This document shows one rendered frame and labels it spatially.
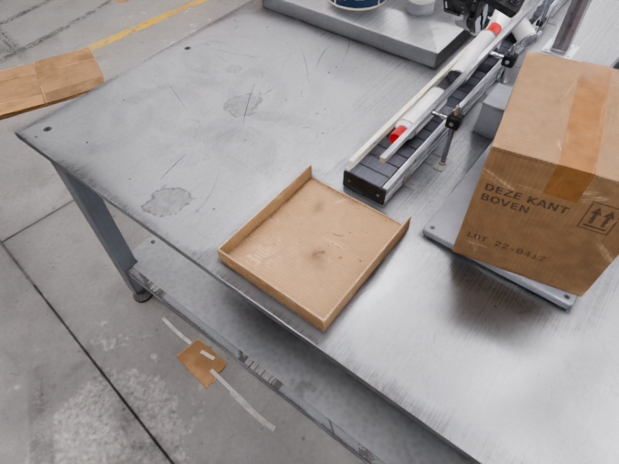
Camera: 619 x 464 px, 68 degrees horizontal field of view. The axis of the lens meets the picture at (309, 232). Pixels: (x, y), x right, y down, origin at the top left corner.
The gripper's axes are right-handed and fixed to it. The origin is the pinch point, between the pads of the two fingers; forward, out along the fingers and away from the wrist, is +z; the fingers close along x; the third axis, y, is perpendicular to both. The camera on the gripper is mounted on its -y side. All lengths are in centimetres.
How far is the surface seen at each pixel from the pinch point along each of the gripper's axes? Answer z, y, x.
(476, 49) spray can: 5.1, -0.2, 1.5
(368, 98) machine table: 6.4, 19.4, 23.7
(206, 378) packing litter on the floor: 43, 34, 125
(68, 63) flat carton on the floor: 88, 254, 46
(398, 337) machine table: -22, -24, 73
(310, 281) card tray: -22, -4, 73
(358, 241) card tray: -16, -6, 61
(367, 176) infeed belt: -13.2, 0.6, 47.6
